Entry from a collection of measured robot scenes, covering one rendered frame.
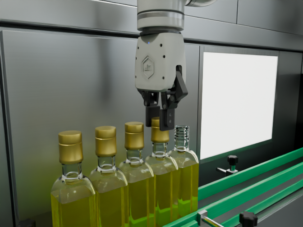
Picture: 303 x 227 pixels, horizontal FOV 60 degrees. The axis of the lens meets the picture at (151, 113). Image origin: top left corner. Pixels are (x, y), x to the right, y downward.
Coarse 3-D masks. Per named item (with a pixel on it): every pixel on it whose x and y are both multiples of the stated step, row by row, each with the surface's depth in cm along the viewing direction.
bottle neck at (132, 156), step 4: (128, 152) 46; (132, 152) 46; (136, 152) 46; (140, 152) 46; (128, 156) 46; (132, 156) 46; (136, 156) 46; (140, 156) 47; (128, 160) 47; (132, 160) 46; (136, 160) 46; (140, 160) 47
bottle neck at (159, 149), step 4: (152, 144) 50; (156, 144) 49; (160, 144) 49; (164, 144) 49; (156, 148) 49; (160, 148) 49; (164, 148) 50; (152, 152) 51; (156, 152) 50; (160, 152) 49; (164, 152) 50
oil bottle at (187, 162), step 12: (180, 156) 52; (192, 156) 53; (180, 168) 51; (192, 168) 53; (180, 180) 52; (192, 180) 54; (180, 192) 52; (192, 192) 54; (180, 204) 53; (192, 204) 55; (180, 216) 53
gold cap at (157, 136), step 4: (152, 120) 49; (156, 120) 48; (152, 124) 49; (156, 124) 48; (152, 128) 49; (156, 128) 48; (152, 132) 49; (156, 132) 49; (160, 132) 48; (164, 132) 49; (168, 132) 49; (152, 136) 49; (156, 136) 49; (160, 136) 49; (164, 136) 49; (168, 136) 50; (152, 140) 49; (156, 140) 49; (160, 140) 49; (164, 140) 49; (168, 140) 50
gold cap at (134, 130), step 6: (126, 126) 45; (132, 126) 45; (138, 126) 45; (126, 132) 46; (132, 132) 45; (138, 132) 45; (126, 138) 46; (132, 138) 45; (138, 138) 45; (126, 144) 46; (132, 144) 45; (138, 144) 46
